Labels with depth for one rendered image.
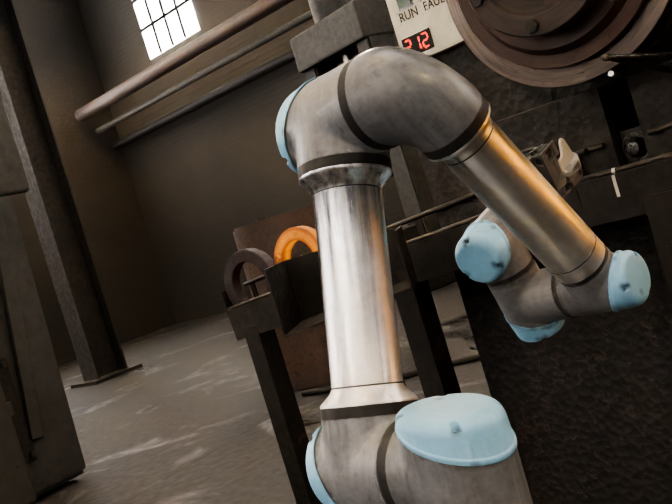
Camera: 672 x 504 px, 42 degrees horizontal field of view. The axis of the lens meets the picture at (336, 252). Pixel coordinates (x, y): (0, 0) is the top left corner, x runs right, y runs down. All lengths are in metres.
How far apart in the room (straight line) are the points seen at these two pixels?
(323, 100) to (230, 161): 10.45
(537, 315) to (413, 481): 0.40
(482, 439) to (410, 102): 0.37
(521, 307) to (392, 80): 0.42
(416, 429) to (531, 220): 0.32
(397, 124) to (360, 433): 0.35
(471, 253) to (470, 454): 0.39
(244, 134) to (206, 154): 0.82
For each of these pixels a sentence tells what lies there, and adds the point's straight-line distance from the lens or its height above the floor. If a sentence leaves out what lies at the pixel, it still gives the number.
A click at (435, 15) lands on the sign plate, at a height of 1.14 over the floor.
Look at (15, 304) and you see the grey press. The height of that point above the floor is 0.82.
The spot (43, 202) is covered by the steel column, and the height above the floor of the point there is 1.68.
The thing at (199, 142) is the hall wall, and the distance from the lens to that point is 11.89.
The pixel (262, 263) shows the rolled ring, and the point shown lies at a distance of 2.31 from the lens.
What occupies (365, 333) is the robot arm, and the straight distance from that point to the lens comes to 1.01.
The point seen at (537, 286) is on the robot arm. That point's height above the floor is 0.60.
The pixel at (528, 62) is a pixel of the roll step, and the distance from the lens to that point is 1.71.
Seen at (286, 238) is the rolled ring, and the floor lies 0.76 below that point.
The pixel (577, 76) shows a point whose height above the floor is 0.89.
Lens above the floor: 0.77
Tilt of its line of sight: 2 degrees down
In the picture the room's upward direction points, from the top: 17 degrees counter-clockwise
